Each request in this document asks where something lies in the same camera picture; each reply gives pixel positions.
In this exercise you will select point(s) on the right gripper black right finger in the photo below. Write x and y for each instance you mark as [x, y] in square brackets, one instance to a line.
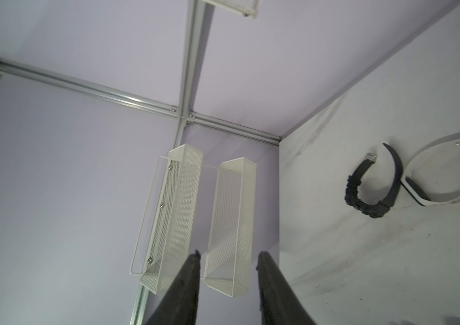
[278, 303]

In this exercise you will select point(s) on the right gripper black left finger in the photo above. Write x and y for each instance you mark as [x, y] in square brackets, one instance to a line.
[180, 303]

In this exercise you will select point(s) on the black digital wrist watch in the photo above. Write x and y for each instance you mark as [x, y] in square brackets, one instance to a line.
[371, 201]

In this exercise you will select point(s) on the white patterned fitness band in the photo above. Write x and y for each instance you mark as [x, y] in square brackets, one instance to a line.
[432, 177]

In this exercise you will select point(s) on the white two-tier mesh shelf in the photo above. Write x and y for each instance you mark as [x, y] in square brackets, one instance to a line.
[193, 207]

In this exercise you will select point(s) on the white wire wall basket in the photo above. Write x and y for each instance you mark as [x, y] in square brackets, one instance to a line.
[245, 8]

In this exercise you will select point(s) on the aluminium frame profiles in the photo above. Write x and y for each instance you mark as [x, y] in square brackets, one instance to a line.
[146, 56]

